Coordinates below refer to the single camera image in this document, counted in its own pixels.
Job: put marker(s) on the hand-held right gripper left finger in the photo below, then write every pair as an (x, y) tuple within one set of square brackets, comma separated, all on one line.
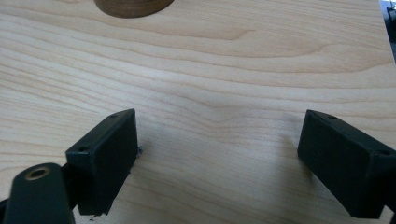
[(106, 161)]

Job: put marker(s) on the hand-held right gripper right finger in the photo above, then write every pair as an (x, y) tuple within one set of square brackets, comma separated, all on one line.
[(345, 161)]

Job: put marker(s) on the small silver cup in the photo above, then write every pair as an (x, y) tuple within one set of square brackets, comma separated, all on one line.
[(132, 7)]

